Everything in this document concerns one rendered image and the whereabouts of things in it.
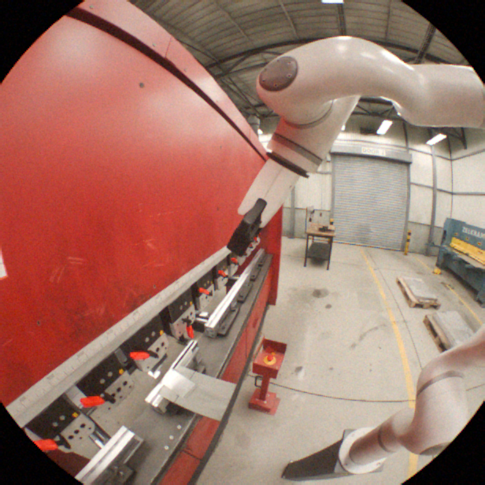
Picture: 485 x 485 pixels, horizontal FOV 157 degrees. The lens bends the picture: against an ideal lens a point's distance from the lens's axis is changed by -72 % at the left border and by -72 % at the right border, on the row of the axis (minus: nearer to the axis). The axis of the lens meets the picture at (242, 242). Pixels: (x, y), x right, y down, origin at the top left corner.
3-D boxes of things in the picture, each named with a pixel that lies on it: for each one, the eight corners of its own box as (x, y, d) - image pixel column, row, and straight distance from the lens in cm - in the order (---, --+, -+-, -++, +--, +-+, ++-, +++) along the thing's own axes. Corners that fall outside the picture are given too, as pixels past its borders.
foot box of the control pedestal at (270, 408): (274, 416, 179) (275, 411, 168) (247, 408, 181) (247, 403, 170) (281, 398, 187) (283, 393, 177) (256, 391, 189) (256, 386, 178)
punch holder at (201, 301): (201, 312, 85) (197, 281, 76) (186, 308, 89) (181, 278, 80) (214, 296, 95) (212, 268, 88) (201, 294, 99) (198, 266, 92)
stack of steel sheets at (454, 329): (479, 353, 354) (483, 347, 349) (456, 360, 304) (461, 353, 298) (453, 316, 401) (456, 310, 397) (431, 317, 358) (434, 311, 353)
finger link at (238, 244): (243, 214, 27) (227, 246, 31) (235, 221, 24) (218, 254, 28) (261, 226, 27) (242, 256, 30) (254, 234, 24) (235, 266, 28)
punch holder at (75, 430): (70, 454, 66) (24, 427, 55) (54, 434, 71) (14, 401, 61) (98, 426, 63) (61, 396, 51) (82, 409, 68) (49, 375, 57)
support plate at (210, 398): (220, 421, 72) (220, 420, 71) (158, 394, 81) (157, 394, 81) (236, 385, 79) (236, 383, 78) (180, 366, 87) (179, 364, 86)
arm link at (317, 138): (309, 150, 22) (328, 165, 30) (356, 68, 26) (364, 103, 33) (259, 125, 26) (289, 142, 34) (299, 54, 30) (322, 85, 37)
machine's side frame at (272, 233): (275, 305, 295) (282, 153, 251) (226, 298, 312) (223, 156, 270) (277, 298, 316) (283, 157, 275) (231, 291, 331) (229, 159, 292)
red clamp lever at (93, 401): (84, 403, 49) (116, 397, 54) (75, 393, 52) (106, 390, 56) (84, 409, 50) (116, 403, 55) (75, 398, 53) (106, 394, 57)
